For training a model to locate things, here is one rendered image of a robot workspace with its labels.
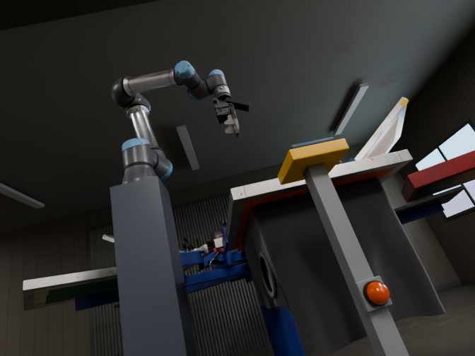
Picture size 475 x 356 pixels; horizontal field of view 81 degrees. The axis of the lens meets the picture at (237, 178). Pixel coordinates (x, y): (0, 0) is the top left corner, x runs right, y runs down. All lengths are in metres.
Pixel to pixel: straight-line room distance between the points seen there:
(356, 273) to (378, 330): 0.10
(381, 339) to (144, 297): 0.68
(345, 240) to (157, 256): 0.62
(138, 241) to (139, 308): 0.21
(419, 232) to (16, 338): 7.02
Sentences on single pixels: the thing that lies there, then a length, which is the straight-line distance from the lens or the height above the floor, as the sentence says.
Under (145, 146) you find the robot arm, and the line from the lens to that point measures 1.23.
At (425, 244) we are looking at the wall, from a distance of 6.03.
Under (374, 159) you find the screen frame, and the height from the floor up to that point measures 0.98.
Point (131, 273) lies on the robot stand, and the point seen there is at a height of 0.87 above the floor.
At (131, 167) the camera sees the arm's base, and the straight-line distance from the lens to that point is 1.17.
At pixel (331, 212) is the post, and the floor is 0.81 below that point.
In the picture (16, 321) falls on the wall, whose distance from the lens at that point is 6.25.
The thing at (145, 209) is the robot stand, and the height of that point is 1.08.
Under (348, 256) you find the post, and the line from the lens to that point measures 0.59.
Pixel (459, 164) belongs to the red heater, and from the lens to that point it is 1.98.
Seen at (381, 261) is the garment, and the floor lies 0.70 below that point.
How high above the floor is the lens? 0.70
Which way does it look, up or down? 23 degrees up
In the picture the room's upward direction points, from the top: 16 degrees counter-clockwise
